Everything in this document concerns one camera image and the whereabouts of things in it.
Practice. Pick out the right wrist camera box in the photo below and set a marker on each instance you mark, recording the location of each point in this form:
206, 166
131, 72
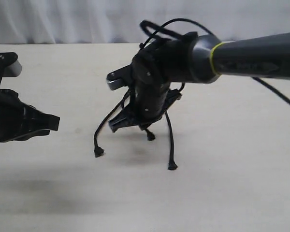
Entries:
122, 77

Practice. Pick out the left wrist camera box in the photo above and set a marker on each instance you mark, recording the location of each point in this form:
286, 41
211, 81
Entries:
9, 65

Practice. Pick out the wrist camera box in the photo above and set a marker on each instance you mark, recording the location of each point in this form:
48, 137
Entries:
9, 65
122, 77

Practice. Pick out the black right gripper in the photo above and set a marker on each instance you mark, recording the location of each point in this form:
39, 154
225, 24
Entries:
153, 96

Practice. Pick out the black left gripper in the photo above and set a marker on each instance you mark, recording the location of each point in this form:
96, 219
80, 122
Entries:
13, 117

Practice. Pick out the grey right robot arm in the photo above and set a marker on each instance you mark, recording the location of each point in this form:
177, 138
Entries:
191, 58

